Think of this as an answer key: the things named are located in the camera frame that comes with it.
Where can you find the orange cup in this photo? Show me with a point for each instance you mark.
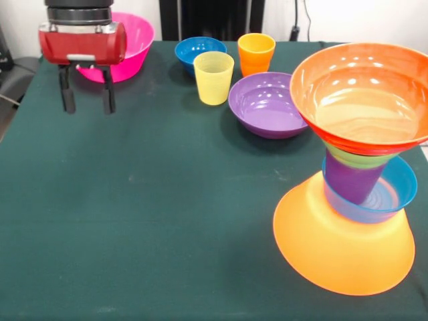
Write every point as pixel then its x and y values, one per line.
pixel 255 55

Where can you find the pink bowl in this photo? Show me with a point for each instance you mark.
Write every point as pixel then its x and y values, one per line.
pixel 137 50

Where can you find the yellow cup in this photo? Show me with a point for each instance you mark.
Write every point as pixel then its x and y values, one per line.
pixel 214 83

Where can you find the large yellow-orange bowl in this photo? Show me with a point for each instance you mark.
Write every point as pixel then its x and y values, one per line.
pixel 334 257

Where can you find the dark green tablecloth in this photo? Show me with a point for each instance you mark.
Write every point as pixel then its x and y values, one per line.
pixel 133 217

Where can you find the grey office chair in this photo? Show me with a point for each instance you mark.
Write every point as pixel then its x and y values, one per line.
pixel 20 77

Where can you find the green bowl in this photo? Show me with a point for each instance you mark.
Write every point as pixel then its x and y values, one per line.
pixel 361 161

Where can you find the light blue bowl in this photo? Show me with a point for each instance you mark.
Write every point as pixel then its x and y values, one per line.
pixel 403 187

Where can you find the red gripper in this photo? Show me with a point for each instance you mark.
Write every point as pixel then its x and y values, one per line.
pixel 83 47

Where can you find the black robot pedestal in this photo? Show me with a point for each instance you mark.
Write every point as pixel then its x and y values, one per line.
pixel 214 16

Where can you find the dark blue bowl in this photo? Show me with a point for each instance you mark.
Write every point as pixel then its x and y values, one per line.
pixel 189 50

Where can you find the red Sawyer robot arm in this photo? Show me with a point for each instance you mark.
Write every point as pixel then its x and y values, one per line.
pixel 78 13

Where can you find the purple cup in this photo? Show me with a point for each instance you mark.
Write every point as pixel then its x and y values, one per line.
pixel 351 184

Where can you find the purple bowl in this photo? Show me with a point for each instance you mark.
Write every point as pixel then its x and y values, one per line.
pixel 261 107

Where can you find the red bowl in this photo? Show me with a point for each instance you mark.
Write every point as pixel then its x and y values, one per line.
pixel 361 93

